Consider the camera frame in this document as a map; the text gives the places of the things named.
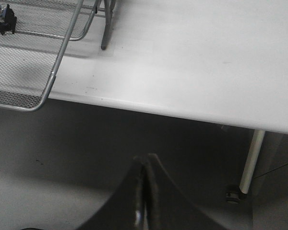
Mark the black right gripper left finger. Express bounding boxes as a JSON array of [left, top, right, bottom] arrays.
[[78, 157, 145, 230]]

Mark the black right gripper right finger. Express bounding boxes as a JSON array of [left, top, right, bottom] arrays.
[[144, 154, 225, 230]]

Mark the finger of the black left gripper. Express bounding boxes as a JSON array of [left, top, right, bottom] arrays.
[[0, 4, 17, 35]]

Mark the silver mesh tray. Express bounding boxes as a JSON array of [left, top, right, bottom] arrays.
[[0, 0, 83, 111], [70, 0, 100, 41]]

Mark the table caster wheel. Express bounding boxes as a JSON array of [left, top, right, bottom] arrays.
[[226, 190, 240, 204]]

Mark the white table leg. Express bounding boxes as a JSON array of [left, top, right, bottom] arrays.
[[239, 130, 265, 196]]

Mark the grey metal rack frame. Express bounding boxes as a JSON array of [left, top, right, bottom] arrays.
[[96, 0, 116, 50]]

